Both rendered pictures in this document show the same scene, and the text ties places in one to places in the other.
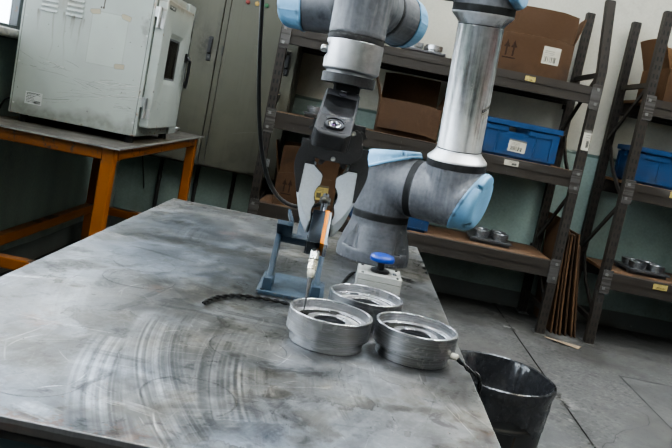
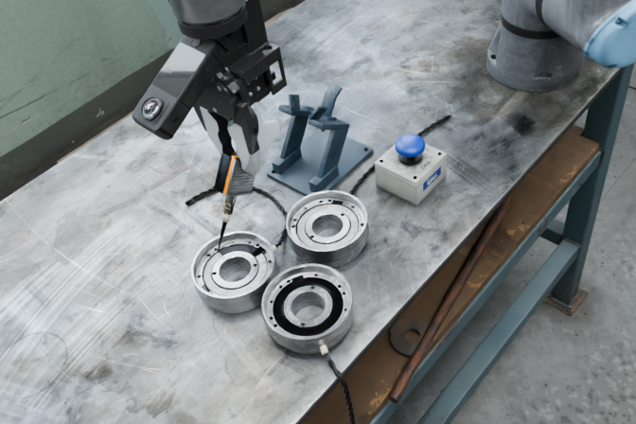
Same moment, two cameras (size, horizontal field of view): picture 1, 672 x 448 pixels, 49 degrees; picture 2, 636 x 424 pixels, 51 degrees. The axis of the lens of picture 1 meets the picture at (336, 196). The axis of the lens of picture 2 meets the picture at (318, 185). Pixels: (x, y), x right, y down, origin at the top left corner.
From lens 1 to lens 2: 88 cm
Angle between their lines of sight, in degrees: 56
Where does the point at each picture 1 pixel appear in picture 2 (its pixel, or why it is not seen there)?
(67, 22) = not seen: outside the picture
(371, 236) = (509, 52)
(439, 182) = (568, 6)
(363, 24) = not seen: outside the picture
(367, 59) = (192, 8)
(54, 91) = not seen: outside the picture
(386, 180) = not seen: outside the picture
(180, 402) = (16, 372)
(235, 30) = not seen: outside the picture
